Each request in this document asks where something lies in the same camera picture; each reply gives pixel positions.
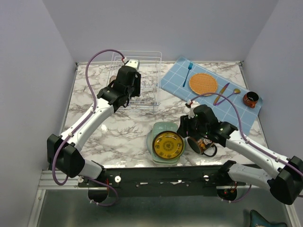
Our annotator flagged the iridescent rainbow spoon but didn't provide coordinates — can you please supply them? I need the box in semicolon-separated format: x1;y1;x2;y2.
214;88;241;106

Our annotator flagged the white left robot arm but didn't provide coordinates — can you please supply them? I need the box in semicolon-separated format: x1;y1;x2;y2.
47;59;141;187

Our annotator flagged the teal square ceramic plate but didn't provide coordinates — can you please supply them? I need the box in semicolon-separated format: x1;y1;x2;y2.
146;122;186;165

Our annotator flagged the white wire dish rack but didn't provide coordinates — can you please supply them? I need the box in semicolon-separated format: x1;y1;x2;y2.
119;51;162;114

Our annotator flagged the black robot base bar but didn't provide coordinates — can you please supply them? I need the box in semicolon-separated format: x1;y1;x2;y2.
78;164;247;198

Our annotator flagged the blue checked cloth mat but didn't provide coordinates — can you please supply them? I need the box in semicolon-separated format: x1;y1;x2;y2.
160;56;263;133

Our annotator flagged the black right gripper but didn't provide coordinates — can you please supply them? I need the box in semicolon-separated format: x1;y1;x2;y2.
176;113;209;138

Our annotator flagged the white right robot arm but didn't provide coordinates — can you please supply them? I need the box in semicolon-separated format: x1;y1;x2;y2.
177;101;303;205

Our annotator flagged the round woven wicker plate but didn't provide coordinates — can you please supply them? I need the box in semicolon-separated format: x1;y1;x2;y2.
189;73;218;95

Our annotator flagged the yellow patterned round plate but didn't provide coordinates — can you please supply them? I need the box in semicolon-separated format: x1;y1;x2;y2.
152;131;185;160

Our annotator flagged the small brown clay cup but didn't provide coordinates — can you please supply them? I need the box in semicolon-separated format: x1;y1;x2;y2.
242;91;259;108

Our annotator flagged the black skull pattern mug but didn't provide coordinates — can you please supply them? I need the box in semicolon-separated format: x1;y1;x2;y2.
187;137;217;157

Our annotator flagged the blue metal fork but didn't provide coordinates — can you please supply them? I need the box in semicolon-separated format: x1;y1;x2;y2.
182;62;193;87

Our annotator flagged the iridescent rainbow knife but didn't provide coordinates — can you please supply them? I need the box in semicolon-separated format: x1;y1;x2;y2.
213;83;231;106

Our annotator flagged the dark teal star object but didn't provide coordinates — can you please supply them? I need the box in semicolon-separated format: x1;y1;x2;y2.
250;210;287;227

